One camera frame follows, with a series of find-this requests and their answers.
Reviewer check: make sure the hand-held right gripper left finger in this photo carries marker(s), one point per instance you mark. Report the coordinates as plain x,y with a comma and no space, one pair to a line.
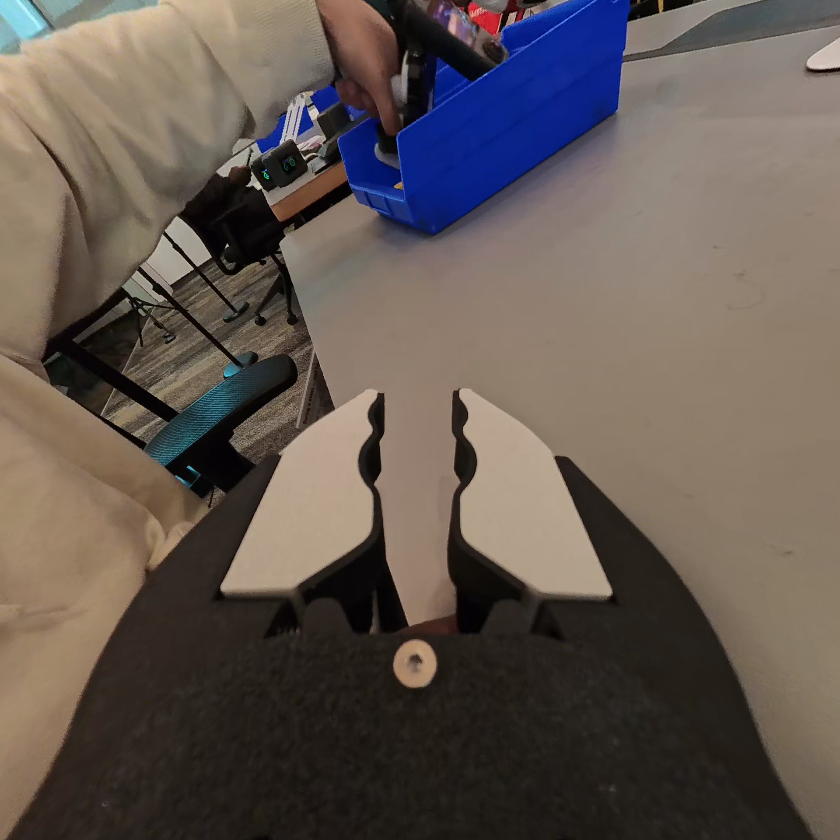
308,518

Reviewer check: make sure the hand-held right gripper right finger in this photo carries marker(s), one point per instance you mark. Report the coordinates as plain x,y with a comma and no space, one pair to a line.
525,518

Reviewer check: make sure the blue plastic bin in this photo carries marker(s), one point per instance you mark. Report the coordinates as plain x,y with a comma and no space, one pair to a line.
512,131
326,98

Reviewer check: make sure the person's left forearm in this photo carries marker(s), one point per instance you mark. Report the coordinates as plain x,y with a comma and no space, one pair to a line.
164,98

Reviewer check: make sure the person's left hand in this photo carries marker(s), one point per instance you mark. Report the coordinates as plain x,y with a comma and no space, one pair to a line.
361,52

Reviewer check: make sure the newspaper sheet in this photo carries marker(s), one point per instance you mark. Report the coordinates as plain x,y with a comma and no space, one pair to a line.
313,394

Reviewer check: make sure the black mesh office chair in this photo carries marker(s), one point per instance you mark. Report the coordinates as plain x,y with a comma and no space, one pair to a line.
223,407

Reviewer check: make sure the black stand with round base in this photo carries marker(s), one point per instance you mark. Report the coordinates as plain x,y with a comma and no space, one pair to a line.
203,282
239,364

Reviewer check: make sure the black device with green light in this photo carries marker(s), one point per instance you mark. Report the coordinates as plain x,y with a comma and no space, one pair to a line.
264,174
289,161

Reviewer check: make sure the white and wooden book stand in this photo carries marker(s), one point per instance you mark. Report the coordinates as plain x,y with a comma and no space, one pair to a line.
825,56

